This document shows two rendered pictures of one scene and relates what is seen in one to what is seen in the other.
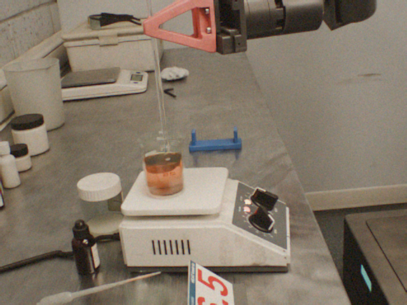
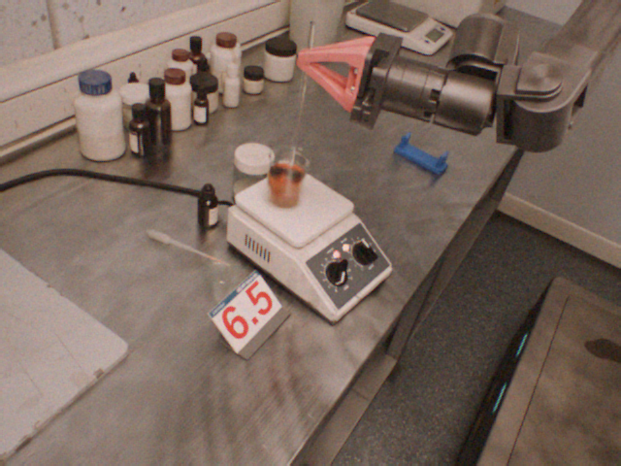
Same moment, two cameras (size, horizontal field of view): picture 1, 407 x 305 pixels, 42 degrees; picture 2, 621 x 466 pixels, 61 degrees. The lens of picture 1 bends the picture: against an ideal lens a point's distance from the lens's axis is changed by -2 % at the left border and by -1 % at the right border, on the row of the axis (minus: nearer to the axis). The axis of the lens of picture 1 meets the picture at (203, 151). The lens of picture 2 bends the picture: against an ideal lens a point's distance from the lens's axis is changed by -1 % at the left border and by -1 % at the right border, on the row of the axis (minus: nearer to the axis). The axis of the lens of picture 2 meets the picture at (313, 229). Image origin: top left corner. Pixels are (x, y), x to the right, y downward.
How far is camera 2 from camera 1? 0.30 m
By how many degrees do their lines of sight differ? 28
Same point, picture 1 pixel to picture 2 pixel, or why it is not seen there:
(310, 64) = not seen: outside the picture
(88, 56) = not seen: outside the picture
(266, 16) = (414, 103)
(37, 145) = (279, 73)
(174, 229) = (262, 238)
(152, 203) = (260, 206)
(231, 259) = (294, 286)
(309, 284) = (336, 348)
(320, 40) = not seen: outside the picture
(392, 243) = (571, 332)
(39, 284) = (164, 214)
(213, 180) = (328, 212)
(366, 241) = (550, 314)
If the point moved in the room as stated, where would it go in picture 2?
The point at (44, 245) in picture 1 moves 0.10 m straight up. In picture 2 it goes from (199, 180) to (199, 125)
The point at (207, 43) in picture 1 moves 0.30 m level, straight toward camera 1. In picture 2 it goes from (345, 101) to (123, 253)
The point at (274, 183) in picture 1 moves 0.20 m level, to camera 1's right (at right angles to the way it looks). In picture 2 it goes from (422, 232) to (545, 293)
